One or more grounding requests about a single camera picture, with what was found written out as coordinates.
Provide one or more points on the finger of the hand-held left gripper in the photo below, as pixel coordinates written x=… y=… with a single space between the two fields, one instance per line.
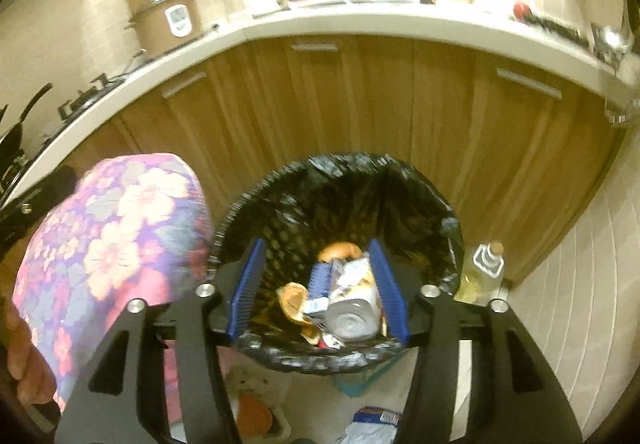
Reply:
x=35 y=209

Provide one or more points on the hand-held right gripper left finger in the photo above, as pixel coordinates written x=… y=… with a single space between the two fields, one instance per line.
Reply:
x=245 y=289

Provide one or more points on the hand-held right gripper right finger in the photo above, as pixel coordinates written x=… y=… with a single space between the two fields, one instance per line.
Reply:
x=387 y=289

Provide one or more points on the white printed packet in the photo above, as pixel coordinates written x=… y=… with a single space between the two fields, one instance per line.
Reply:
x=352 y=276

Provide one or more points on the metal can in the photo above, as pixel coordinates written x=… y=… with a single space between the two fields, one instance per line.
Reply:
x=352 y=319

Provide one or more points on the orange peel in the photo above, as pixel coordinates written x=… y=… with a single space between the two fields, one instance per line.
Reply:
x=340 y=251
x=292 y=301

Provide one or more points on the blue wrapper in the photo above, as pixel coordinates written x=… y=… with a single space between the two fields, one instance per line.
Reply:
x=320 y=279

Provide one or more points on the trash bin with black bag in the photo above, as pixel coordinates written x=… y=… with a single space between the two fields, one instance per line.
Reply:
x=350 y=204

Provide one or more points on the person's left hand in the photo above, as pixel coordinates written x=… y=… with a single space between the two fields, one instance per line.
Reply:
x=30 y=364

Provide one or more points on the red snack packet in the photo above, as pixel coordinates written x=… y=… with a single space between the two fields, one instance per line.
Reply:
x=331 y=341

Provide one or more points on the clear oil bottle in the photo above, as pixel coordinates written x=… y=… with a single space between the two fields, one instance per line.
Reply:
x=480 y=279

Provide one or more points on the floral tablecloth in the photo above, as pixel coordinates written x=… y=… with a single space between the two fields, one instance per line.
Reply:
x=125 y=234

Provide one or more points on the white crumpled paper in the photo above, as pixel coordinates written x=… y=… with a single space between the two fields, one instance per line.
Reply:
x=260 y=381

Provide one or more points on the teal plastic object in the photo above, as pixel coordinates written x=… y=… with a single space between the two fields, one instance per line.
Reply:
x=360 y=384

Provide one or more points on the black frying pan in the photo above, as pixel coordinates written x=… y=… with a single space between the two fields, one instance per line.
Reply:
x=30 y=109

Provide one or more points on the black gas stove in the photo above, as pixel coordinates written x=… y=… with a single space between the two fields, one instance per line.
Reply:
x=90 y=94

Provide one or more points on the orange round object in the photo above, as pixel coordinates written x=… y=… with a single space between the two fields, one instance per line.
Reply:
x=255 y=416

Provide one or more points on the blue white packet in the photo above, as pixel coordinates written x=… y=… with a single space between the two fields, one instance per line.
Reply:
x=375 y=424

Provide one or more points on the wooden kitchen cabinet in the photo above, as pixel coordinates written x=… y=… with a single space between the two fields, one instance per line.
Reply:
x=350 y=99

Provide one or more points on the brown rice cooker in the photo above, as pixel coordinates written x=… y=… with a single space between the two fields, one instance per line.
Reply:
x=160 y=29

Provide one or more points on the white kitchen countertop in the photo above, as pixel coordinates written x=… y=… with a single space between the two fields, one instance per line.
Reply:
x=350 y=24

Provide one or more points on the black ribbed tray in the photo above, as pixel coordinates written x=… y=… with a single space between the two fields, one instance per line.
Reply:
x=557 y=30

